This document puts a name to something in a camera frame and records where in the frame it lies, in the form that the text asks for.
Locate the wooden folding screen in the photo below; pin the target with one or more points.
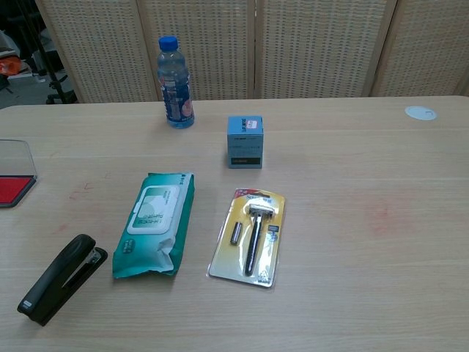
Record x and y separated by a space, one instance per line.
311 47

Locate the razor in yellow blister pack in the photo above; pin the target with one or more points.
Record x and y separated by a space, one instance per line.
253 238

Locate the green wet wipes pack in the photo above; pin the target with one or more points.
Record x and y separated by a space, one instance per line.
154 220

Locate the small blue cardboard box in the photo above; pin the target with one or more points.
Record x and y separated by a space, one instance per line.
244 146

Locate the water bottle with blue cap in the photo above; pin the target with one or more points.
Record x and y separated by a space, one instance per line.
176 95

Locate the black tripod stand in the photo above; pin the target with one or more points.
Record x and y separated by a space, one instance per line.
55 77

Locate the orange and white object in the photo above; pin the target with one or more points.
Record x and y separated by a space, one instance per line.
9 67

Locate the black stapler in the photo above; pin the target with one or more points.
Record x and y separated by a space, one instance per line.
55 282

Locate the red ink pad clear lid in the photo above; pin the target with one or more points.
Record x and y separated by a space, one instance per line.
12 188

